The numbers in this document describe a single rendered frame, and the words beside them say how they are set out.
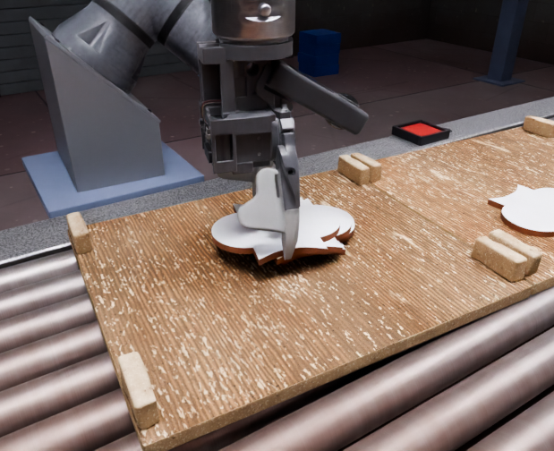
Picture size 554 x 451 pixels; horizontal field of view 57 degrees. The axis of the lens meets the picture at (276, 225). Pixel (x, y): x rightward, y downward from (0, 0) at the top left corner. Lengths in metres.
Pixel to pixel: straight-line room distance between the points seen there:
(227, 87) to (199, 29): 0.43
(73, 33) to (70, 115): 0.13
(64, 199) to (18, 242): 0.21
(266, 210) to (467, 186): 0.38
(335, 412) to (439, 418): 0.08
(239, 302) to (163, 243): 0.15
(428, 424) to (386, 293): 0.15
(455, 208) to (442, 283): 0.18
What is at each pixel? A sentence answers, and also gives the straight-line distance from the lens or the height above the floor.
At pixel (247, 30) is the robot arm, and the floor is 1.18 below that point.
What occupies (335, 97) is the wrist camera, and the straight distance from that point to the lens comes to 0.51.
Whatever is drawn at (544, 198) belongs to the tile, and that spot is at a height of 0.94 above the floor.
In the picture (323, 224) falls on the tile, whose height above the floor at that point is 0.97.
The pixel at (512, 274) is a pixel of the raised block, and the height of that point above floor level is 0.95.
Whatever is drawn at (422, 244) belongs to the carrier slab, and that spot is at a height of 0.94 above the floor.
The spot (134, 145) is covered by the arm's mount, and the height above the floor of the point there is 0.94.
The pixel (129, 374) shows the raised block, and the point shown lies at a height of 0.96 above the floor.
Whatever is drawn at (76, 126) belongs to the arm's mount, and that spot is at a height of 0.98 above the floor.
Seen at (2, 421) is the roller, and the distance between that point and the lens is 0.49.
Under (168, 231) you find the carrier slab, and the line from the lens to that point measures 0.64.
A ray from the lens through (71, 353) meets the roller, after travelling 0.53.
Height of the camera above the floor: 1.25
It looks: 30 degrees down
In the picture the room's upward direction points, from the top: straight up
